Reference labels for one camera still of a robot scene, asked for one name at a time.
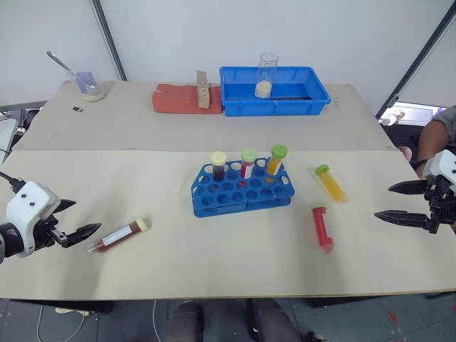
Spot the red folded cloth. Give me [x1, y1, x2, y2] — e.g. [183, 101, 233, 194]
[152, 83, 224, 115]

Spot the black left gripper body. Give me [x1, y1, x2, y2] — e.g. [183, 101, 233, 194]
[31, 214, 69, 251]

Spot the white pink-marked bottle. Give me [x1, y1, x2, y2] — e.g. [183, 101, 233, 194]
[378, 109, 407, 126]

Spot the blue plastic bin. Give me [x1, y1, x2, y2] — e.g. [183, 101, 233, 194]
[218, 65, 332, 118]

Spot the green-capped orange tube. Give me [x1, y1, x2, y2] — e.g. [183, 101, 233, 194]
[314, 164, 348, 204]
[265, 144, 289, 177]

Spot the metal spoon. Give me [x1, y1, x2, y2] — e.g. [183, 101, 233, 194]
[46, 51, 98, 92]

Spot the wooden block with holes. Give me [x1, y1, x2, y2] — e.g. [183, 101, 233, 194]
[196, 70, 211, 109]

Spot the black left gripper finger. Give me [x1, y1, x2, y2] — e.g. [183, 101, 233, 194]
[56, 199, 78, 215]
[65, 223, 103, 249]

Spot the yellow-capped white-labelled dark red tube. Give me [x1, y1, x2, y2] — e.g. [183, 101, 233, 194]
[87, 216, 151, 254]

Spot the wide glass beaker with sand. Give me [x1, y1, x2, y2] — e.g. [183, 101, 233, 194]
[66, 67, 108, 103]

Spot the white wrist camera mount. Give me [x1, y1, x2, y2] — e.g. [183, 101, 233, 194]
[423, 149, 456, 195]
[6, 180, 62, 258]

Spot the blue plastic test tube rack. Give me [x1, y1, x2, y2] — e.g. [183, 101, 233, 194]
[190, 159, 296, 218]

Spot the dark metal frame post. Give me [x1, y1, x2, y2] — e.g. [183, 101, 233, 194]
[89, 0, 128, 82]
[374, 0, 456, 119]

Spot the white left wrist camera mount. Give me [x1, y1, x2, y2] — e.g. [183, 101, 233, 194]
[6, 180, 62, 258]

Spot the green-capped red labelled tube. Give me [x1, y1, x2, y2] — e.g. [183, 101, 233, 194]
[239, 148, 258, 179]

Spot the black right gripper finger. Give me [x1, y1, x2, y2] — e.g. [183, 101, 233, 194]
[373, 209, 434, 234]
[388, 179, 429, 196]

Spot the white floor cable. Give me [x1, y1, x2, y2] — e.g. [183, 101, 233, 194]
[34, 303, 46, 342]
[152, 300, 163, 342]

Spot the tall glass beaker with sand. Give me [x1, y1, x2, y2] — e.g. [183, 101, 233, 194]
[254, 53, 279, 99]

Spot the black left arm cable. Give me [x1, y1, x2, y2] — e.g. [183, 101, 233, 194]
[0, 171, 26, 194]

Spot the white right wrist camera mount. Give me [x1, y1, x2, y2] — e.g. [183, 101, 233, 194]
[423, 149, 456, 195]

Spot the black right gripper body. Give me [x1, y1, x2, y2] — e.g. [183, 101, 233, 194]
[423, 175, 456, 235]

